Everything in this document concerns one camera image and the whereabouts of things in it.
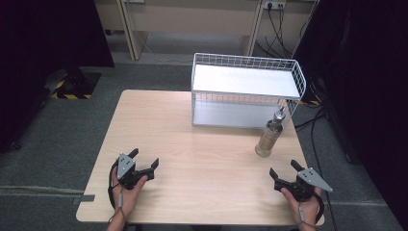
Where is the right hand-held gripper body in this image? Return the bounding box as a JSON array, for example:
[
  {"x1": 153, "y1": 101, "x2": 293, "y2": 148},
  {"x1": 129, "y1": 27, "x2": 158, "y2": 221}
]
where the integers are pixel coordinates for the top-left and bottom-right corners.
[{"x1": 273, "y1": 167, "x2": 334, "y2": 203}]

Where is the person's left hand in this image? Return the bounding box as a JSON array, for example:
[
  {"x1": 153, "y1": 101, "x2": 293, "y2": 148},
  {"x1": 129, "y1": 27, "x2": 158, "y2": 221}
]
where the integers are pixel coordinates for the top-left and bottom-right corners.
[{"x1": 111, "y1": 168, "x2": 149, "y2": 219}]

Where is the person's right hand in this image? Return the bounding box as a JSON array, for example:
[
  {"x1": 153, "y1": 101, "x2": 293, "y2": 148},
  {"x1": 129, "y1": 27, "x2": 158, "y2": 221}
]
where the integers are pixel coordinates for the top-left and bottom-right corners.
[{"x1": 280, "y1": 187, "x2": 322, "y2": 229}]

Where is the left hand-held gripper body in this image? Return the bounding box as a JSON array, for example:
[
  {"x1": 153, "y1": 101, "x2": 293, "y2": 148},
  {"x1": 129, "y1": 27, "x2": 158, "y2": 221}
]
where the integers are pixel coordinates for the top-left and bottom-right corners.
[{"x1": 115, "y1": 153, "x2": 149, "y2": 191}]

